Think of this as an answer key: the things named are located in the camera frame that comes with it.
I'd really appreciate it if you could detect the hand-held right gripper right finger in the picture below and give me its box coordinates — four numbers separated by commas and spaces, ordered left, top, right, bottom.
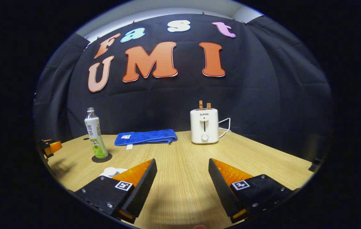
208, 158, 296, 224

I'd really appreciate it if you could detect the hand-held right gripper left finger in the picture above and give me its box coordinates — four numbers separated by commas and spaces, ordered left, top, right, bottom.
73, 158, 158, 224

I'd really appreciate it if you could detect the white teacup lid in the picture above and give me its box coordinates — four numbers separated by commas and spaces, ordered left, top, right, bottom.
99, 167, 129, 178

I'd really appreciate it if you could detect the clear water bottle green label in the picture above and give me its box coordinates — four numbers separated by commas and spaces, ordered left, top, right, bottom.
84, 108, 109, 159

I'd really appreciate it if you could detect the black round coaster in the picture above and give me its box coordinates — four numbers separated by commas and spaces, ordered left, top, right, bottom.
92, 153, 113, 163

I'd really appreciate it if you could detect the blue folded towel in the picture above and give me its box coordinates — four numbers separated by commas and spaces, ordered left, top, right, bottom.
114, 129, 178, 150

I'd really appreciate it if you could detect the white toaster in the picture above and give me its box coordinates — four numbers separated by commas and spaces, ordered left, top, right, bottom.
190, 108, 219, 144

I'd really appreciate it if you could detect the black table holder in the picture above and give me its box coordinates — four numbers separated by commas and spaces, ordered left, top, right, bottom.
308, 158, 323, 173

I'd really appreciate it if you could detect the white toaster cable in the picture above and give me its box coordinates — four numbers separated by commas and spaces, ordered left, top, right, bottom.
218, 118, 231, 139

